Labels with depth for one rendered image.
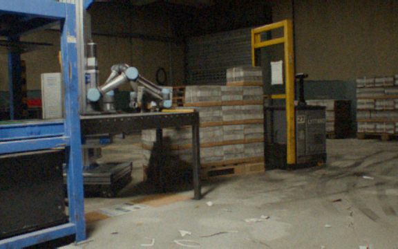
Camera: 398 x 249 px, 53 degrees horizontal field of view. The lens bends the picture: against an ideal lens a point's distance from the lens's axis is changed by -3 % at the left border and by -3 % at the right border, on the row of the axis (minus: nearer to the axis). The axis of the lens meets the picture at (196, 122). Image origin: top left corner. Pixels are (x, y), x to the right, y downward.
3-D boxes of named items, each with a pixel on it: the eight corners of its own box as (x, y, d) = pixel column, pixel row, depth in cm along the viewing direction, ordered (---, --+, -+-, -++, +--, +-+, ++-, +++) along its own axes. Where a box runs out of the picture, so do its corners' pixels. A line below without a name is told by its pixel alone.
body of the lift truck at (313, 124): (263, 163, 573) (262, 106, 569) (294, 159, 598) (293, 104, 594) (296, 169, 511) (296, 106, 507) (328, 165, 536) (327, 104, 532)
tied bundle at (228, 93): (206, 106, 510) (206, 87, 509) (226, 105, 523) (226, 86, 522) (221, 106, 476) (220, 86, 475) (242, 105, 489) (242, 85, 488)
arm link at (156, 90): (121, 77, 414) (163, 101, 426) (123, 76, 403) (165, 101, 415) (128, 66, 415) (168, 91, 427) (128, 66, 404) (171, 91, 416)
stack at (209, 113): (142, 180, 475) (139, 108, 471) (228, 169, 528) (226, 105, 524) (155, 186, 441) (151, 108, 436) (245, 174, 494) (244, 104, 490)
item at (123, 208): (128, 202, 371) (128, 201, 371) (148, 207, 352) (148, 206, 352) (94, 211, 344) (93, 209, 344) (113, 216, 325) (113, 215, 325)
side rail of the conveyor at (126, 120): (195, 124, 380) (195, 111, 379) (200, 124, 376) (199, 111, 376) (63, 137, 282) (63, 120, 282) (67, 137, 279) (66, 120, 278)
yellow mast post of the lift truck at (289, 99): (285, 162, 510) (281, 21, 500) (290, 162, 514) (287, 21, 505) (289, 163, 502) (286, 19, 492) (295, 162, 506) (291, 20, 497)
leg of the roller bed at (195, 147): (197, 197, 384) (195, 124, 380) (202, 198, 380) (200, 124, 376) (193, 198, 379) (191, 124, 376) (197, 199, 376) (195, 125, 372)
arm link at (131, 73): (91, 104, 397) (139, 76, 408) (91, 104, 382) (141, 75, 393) (84, 93, 395) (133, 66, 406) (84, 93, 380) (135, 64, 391)
